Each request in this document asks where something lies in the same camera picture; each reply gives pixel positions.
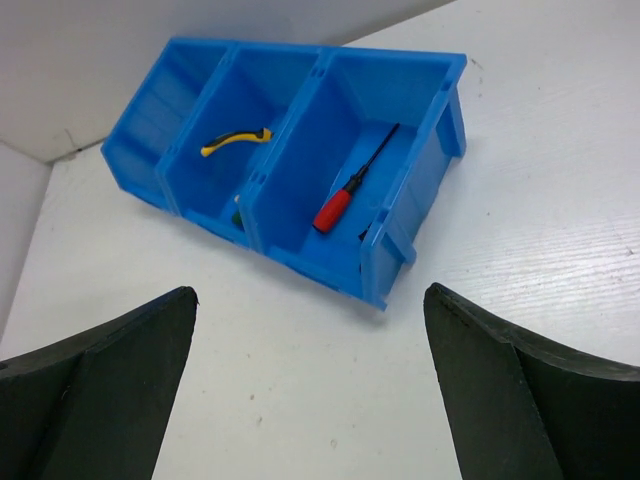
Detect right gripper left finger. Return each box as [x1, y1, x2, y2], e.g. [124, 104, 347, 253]
[1, 286, 198, 479]

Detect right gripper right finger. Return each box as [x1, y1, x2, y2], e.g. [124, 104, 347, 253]
[423, 283, 639, 479]

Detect red-handled screwdriver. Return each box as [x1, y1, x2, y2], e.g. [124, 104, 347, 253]
[313, 123, 400, 234]

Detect yellow-handled needle-nose pliers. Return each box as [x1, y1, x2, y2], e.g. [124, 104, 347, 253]
[200, 128, 274, 158]

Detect blue three-compartment plastic bin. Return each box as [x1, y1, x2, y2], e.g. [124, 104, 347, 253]
[101, 37, 467, 309]

